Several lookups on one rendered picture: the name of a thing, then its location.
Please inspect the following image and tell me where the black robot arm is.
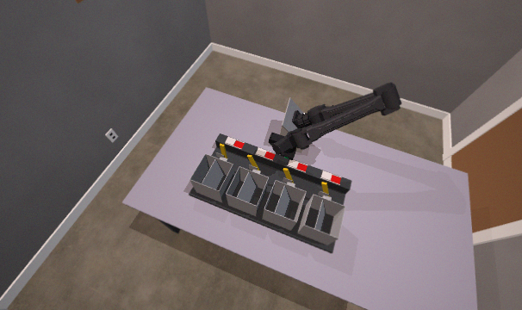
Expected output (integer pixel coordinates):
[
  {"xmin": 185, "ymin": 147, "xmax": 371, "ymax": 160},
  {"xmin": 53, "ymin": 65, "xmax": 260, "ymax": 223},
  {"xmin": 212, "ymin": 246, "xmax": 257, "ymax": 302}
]
[{"xmin": 269, "ymin": 83, "xmax": 401, "ymax": 155}]

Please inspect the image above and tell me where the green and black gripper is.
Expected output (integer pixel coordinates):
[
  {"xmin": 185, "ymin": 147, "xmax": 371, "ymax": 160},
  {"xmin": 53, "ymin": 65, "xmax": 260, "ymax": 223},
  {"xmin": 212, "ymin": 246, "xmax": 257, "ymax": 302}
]
[{"xmin": 280, "ymin": 146, "xmax": 297, "ymax": 160}]

